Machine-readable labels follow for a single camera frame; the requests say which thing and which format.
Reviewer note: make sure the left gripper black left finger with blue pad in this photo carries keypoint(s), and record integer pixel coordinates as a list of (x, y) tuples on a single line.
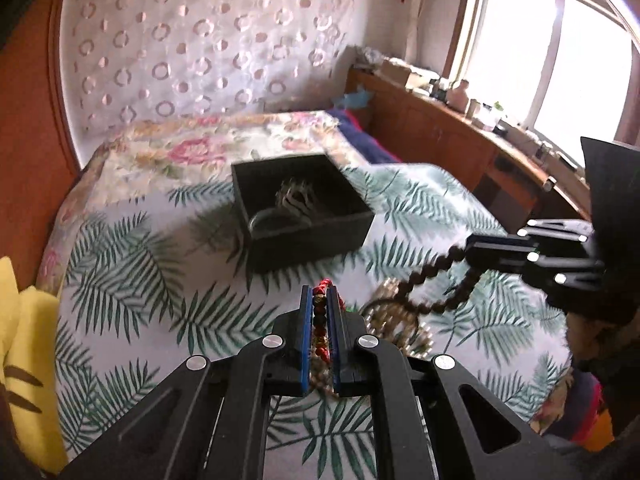
[(207, 419)]

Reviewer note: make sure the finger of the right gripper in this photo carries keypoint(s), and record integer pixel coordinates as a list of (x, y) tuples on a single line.
[(570, 274), (558, 229)]

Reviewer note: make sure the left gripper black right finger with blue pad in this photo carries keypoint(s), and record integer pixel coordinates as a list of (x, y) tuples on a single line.
[(433, 419)]

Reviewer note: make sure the black jewelry box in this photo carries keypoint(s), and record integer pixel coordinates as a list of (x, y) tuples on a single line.
[(309, 185)]

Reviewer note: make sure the wooden sideboard cabinet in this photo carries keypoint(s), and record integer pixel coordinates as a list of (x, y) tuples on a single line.
[(507, 182)]

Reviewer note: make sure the palm leaf print blanket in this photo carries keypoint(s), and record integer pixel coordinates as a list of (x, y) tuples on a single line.
[(151, 280)]

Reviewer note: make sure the pink ceramic jar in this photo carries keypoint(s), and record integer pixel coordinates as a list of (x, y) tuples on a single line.
[(457, 97)]

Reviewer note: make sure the yellow plush toy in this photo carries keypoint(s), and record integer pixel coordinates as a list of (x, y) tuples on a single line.
[(31, 436)]

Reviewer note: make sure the metal bangle in box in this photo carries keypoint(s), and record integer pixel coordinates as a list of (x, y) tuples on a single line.
[(275, 218)]

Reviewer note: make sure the navy blue blanket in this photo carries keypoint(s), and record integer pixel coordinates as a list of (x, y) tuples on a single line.
[(362, 142)]

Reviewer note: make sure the cardboard box on cabinet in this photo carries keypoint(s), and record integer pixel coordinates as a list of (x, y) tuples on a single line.
[(401, 74)]

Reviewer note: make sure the floral quilt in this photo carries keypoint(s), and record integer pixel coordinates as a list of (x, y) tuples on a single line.
[(160, 156)]

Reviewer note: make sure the circle pattern sheer curtain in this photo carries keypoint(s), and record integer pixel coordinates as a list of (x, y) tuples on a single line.
[(129, 60)]

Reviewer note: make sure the window with white frame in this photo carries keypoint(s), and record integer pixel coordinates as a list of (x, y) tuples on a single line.
[(561, 69)]

